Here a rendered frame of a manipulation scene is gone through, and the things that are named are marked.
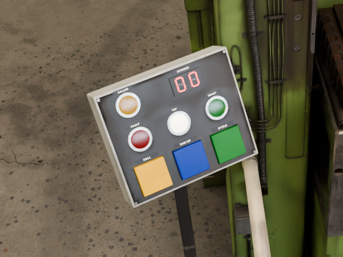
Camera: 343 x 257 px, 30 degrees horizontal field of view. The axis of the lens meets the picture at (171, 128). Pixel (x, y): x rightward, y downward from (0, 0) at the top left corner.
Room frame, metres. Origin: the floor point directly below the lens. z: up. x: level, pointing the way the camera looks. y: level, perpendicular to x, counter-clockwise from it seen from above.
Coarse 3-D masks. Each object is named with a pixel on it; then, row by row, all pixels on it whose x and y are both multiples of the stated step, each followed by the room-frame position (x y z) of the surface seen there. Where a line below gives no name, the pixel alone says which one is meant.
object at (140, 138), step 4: (136, 132) 1.07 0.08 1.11; (140, 132) 1.07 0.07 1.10; (144, 132) 1.07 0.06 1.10; (132, 136) 1.06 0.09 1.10; (136, 136) 1.06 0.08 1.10; (140, 136) 1.07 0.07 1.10; (144, 136) 1.07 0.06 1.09; (148, 136) 1.07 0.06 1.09; (132, 140) 1.06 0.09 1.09; (136, 140) 1.06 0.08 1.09; (140, 140) 1.06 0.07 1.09; (144, 140) 1.06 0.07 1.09; (148, 140) 1.06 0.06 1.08; (132, 144) 1.05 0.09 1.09; (136, 144) 1.05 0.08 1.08; (140, 144) 1.06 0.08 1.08; (144, 144) 1.06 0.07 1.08; (140, 148) 1.05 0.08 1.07
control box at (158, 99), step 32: (192, 64) 1.18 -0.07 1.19; (224, 64) 1.19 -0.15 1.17; (96, 96) 1.11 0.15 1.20; (160, 96) 1.13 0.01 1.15; (192, 96) 1.14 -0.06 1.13; (224, 96) 1.15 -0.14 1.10; (128, 128) 1.07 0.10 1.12; (160, 128) 1.09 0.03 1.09; (192, 128) 1.10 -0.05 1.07; (224, 128) 1.11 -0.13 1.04; (128, 160) 1.03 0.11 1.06; (128, 192) 0.99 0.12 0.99; (160, 192) 1.00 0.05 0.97
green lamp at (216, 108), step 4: (212, 100) 1.14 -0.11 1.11; (216, 100) 1.14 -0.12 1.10; (220, 100) 1.14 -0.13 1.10; (212, 104) 1.13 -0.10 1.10; (216, 104) 1.13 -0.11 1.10; (220, 104) 1.13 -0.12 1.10; (224, 104) 1.14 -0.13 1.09; (208, 108) 1.13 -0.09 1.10; (212, 108) 1.13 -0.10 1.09; (216, 108) 1.13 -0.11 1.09; (220, 108) 1.13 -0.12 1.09; (224, 108) 1.13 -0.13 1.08; (212, 112) 1.12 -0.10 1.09; (216, 112) 1.12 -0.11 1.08; (220, 112) 1.12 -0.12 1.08; (216, 116) 1.12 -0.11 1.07
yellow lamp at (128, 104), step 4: (124, 96) 1.11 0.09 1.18; (128, 96) 1.11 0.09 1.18; (132, 96) 1.12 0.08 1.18; (120, 100) 1.11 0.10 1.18; (124, 100) 1.11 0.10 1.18; (128, 100) 1.11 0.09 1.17; (132, 100) 1.11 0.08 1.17; (136, 100) 1.11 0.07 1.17; (120, 104) 1.10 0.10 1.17; (124, 104) 1.10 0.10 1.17; (128, 104) 1.10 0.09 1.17; (132, 104) 1.10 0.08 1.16; (136, 104) 1.11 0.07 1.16; (120, 108) 1.10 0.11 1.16; (124, 108) 1.10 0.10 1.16; (128, 108) 1.10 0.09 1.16; (132, 108) 1.10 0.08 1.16; (136, 108) 1.10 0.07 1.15; (124, 112) 1.09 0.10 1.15; (128, 112) 1.09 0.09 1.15; (132, 112) 1.09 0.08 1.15
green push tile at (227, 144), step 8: (232, 128) 1.10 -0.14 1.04; (216, 136) 1.09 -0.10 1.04; (224, 136) 1.09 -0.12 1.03; (232, 136) 1.09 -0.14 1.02; (240, 136) 1.10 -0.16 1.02; (216, 144) 1.08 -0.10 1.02; (224, 144) 1.08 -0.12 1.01; (232, 144) 1.08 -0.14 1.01; (240, 144) 1.08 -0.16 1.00; (216, 152) 1.07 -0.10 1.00; (224, 152) 1.07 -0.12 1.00; (232, 152) 1.07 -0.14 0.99; (240, 152) 1.07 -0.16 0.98; (224, 160) 1.06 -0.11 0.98
